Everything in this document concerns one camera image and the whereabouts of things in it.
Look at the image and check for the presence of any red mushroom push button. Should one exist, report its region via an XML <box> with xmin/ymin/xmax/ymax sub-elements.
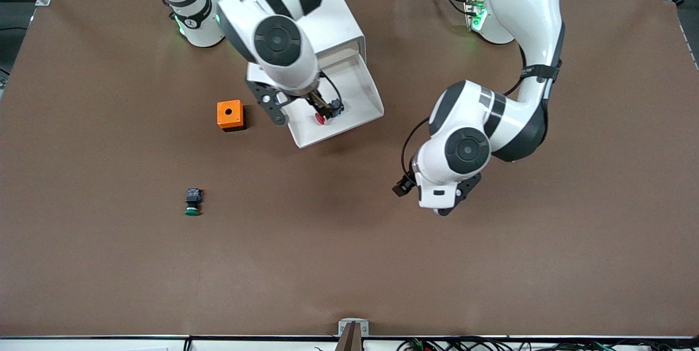
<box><xmin>315</xmin><ymin>98</ymin><xmax>346</xmax><ymax>125</ymax></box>

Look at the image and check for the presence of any green mushroom push button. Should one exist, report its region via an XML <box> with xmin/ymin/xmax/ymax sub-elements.
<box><xmin>184</xmin><ymin>188</ymin><xmax>204</xmax><ymax>217</ymax></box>

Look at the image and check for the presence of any brown table cover sheet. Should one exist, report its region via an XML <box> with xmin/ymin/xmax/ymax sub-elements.
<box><xmin>0</xmin><ymin>0</ymin><xmax>699</xmax><ymax>338</ymax></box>

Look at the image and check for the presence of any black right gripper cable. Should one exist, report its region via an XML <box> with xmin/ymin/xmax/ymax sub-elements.
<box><xmin>318</xmin><ymin>71</ymin><xmax>344</xmax><ymax>107</ymax></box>

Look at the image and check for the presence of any orange button enclosure box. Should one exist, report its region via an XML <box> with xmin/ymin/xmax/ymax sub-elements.
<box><xmin>217</xmin><ymin>99</ymin><xmax>247</xmax><ymax>133</ymax></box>

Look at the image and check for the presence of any metal bracket with brown strip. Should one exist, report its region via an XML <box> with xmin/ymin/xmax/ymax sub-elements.
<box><xmin>336</xmin><ymin>318</ymin><xmax>370</xmax><ymax>351</ymax></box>

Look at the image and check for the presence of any black cable bundle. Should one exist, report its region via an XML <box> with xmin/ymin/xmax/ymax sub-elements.
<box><xmin>396</xmin><ymin>337</ymin><xmax>699</xmax><ymax>351</ymax></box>

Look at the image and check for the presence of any white table edge rail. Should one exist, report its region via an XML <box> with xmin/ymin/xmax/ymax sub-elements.
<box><xmin>0</xmin><ymin>335</ymin><xmax>699</xmax><ymax>351</ymax></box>

